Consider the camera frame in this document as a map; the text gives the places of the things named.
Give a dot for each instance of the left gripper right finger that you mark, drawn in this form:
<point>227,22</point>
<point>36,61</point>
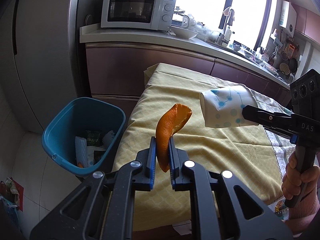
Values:
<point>177,157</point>

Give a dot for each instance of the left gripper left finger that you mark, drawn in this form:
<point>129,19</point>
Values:
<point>145,178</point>

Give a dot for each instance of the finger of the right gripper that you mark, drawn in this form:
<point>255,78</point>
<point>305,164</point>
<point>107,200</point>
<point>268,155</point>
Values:
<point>278,123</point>

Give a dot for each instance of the orange peel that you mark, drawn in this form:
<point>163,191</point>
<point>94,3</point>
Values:
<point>169,124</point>

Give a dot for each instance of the white dotted paper cup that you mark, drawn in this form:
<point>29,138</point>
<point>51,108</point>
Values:
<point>222,107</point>

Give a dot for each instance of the clear plastic wrapper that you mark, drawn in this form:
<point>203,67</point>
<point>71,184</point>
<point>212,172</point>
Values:
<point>93,138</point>

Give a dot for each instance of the white embossed paper towel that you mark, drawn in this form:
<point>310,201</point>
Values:
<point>81,152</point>

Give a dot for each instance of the blue trash bin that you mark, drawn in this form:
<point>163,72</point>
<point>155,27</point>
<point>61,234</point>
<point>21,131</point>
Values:
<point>75,119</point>

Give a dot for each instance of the right hand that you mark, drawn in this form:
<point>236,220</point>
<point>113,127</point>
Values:
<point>296,183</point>

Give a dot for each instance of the yellow checked tablecloth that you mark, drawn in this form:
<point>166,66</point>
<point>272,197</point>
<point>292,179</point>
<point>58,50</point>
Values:
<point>246,151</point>

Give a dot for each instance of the black frying pan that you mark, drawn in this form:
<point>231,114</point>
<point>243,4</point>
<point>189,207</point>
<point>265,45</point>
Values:
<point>293,65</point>

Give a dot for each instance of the maroon base cabinets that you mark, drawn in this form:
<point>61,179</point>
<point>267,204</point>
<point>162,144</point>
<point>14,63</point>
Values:
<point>123,69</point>

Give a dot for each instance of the white water heater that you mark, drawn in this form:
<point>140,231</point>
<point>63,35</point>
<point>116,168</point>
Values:
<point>288,18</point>

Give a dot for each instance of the white soap bottle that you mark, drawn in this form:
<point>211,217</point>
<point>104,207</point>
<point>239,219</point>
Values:
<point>227,34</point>

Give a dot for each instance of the white bowl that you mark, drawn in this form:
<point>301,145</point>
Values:
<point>183,33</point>

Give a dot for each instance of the red bag on floor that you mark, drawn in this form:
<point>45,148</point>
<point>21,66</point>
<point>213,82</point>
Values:
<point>12,200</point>

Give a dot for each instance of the silver refrigerator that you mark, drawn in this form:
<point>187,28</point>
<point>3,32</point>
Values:
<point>43,63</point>

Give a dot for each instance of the glass kettle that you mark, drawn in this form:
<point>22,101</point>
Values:
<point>180,19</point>

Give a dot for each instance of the white microwave oven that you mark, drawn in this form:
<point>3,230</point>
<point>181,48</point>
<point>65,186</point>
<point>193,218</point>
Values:
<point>138,14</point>

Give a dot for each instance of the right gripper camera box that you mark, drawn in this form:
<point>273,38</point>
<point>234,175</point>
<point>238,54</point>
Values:
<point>305,95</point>

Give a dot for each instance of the pink wall cabinet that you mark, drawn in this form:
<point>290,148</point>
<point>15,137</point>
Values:
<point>307,23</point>

